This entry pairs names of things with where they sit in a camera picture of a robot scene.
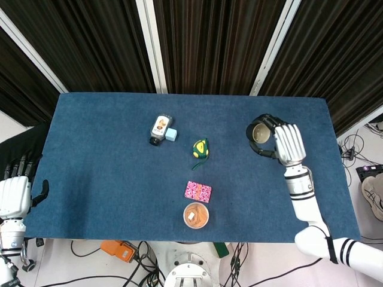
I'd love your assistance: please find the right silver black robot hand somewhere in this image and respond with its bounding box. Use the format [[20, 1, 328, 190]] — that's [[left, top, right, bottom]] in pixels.
[[245, 113, 307, 166]]

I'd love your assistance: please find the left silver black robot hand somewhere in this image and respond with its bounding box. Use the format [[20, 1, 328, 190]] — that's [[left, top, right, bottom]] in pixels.
[[0, 154, 50, 219]]

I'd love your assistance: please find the small black cup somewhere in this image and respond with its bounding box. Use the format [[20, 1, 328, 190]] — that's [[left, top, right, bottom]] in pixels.
[[245, 121, 275, 146]]

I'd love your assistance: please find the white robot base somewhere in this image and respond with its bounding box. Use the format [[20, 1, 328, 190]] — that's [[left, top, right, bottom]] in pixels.
[[163, 259, 221, 287]]

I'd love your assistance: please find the orange snack cup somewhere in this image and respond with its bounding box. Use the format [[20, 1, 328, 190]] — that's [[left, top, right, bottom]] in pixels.
[[183, 201, 210, 230]]

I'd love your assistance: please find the black fabric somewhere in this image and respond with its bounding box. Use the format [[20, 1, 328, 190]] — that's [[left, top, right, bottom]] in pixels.
[[0, 121, 50, 180]]

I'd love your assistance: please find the black power strip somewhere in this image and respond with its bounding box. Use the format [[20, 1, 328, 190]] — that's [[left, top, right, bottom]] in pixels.
[[341, 146, 357, 160]]

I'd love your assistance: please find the black caster wheel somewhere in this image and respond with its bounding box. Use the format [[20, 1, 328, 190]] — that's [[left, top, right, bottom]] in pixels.
[[20, 258, 37, 273]]

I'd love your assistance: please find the black electronic device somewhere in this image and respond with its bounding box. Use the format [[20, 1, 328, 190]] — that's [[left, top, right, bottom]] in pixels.
[[355, 163, 383, 181]]

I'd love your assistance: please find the green yellow tape measure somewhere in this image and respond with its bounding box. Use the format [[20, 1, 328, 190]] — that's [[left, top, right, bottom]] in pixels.
[[191, 138, 209, 171]]

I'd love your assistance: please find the dark brown curtain panel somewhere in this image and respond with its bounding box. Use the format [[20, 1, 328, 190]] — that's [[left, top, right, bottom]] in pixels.
[[153, 0, 293, 96], [0, 26, 61, 127], [0, 0, 157, 94], [257, 0, 383, 136]]

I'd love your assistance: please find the beige sneaker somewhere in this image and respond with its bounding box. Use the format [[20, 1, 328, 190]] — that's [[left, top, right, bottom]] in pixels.
[[360, 172, 383, 222]]

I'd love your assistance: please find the pink patterned card box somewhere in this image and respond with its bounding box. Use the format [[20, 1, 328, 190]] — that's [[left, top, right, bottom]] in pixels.
[[184, 181, 212, 204]]

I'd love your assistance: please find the blue table cloth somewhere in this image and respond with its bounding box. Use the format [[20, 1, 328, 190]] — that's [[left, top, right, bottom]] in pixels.
[[23, 91, 361, 244]]

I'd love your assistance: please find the orange control box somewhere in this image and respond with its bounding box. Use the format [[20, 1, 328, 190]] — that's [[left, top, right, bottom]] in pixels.
[[100, 240, 136, 264]]

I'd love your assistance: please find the green flat object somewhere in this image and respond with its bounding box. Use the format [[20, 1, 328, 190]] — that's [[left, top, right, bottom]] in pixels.
[[212, 242, 230, 258]]

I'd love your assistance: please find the dark bottle with label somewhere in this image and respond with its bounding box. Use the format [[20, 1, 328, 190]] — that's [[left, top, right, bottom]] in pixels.
[[148, 115, 175, 147]]

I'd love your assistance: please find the black cable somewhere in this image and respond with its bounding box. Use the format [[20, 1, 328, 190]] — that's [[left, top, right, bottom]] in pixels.
[[35, 274, 134, 287], [70, 240, 104, 258], [229, 242, 250, 287]]

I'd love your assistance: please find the white frame post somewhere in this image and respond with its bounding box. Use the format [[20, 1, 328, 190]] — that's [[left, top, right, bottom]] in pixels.
[[0, 7, 69, 94], [250, 0, 308, 96], [135, 0, 168, 94]]

